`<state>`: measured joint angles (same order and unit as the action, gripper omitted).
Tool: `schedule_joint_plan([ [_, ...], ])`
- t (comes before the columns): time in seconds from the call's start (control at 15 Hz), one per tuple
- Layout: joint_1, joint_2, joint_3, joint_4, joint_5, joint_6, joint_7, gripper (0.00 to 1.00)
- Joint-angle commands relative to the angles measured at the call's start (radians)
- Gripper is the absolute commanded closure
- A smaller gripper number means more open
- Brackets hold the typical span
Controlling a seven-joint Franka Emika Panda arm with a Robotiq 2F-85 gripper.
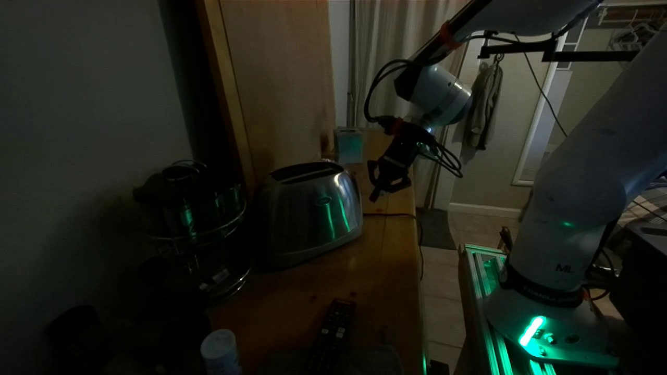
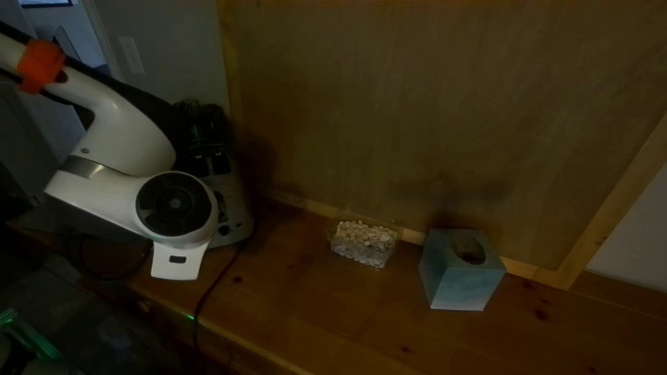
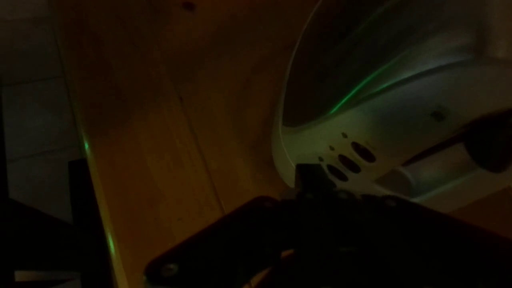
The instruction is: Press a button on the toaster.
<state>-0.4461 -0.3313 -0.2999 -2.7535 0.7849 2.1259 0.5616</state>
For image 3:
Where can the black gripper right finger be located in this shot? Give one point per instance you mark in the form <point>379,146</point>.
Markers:
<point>426,245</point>

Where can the dark stand beside table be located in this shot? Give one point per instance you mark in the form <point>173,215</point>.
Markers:
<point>42,234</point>

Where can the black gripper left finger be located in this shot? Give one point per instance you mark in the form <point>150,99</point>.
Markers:
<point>234,240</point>

